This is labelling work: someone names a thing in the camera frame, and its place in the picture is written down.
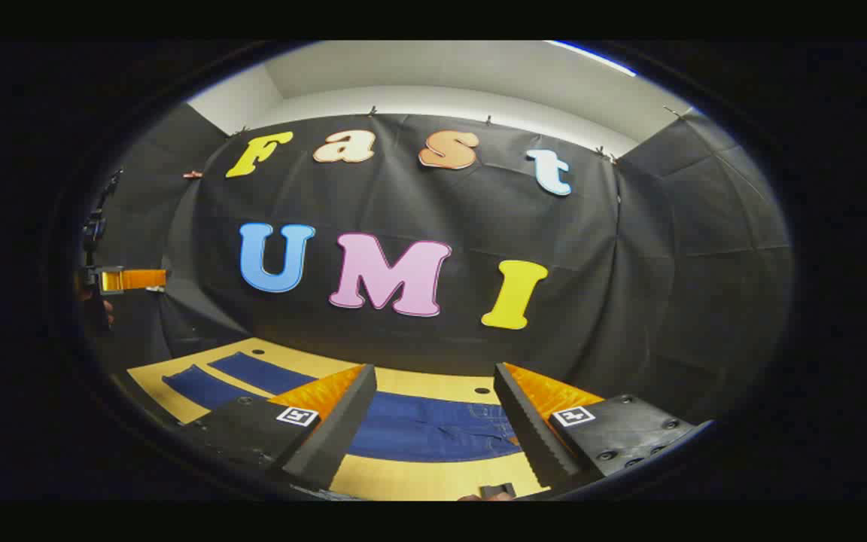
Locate blue denim jeans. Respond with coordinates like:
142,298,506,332
163,352,525,463

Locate black backdrop cloth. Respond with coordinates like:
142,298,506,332
80,102,794,422

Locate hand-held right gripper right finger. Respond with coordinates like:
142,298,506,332
494,362,714,490

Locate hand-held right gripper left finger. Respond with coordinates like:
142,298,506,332
178,364,378,492

